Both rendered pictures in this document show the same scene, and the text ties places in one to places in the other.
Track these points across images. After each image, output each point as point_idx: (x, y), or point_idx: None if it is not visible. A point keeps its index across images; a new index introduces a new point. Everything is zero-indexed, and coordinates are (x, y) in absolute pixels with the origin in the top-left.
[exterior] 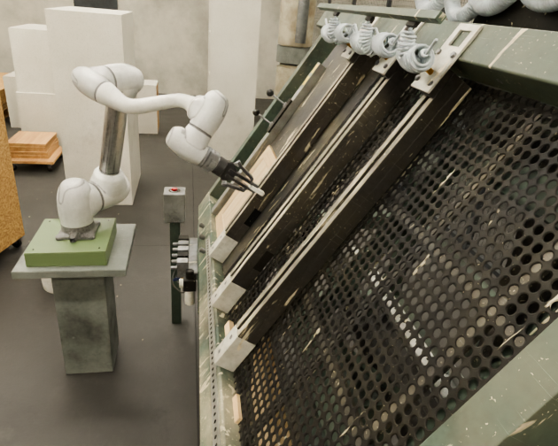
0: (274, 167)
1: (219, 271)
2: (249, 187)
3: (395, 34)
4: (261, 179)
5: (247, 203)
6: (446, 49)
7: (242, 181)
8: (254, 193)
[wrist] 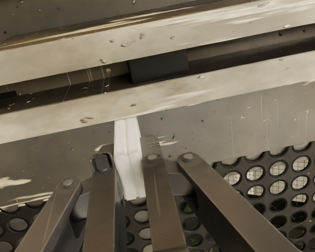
0: (284, 65)
1: None
2: (128, 194)
3: None
4: (158, 25)
5: (0, 131)
6: None
7: (116, 205)
8: (77, 102)
